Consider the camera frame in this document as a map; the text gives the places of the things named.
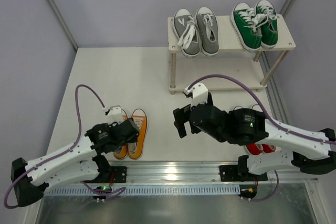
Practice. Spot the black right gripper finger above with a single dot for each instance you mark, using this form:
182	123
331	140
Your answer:
182	116
194	129

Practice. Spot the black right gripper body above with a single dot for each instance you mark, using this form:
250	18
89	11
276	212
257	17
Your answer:
180	120

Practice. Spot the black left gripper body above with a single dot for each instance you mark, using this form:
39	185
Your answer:
132	128

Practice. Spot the orange sneaker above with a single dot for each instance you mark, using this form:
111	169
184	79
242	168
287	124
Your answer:
140	118
122	152

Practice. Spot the grey sneaker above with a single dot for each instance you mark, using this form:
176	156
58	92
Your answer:
186	32
206	22

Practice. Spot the green sneaker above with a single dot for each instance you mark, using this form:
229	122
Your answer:
269	24
246	24

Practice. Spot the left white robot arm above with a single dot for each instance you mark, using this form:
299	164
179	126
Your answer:
94	143

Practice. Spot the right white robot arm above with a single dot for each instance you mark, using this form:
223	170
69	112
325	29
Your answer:
310	152

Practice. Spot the white two-tier shoe shelf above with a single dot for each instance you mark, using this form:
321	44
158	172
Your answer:
231	60

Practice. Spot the left red sneaker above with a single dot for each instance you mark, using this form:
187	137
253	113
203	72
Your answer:
253	149

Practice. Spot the red sneaker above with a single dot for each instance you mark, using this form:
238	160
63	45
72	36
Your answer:
268	148
253	149

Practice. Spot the right red sneaker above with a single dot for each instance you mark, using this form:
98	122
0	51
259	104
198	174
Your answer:
268	148

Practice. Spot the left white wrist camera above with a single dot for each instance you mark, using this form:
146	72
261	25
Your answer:
114	115

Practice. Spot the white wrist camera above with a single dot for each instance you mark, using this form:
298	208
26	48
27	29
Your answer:
198	93
114	115

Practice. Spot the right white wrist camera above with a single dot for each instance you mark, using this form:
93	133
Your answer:
198	93

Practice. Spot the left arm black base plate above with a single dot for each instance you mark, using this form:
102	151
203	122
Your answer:
118	174

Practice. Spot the aluminium mounting rail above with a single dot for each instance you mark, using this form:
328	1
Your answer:
170	172

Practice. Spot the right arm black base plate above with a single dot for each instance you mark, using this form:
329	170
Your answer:
235	173

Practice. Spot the white slotted cable duct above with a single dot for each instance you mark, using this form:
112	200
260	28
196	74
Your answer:
155	190

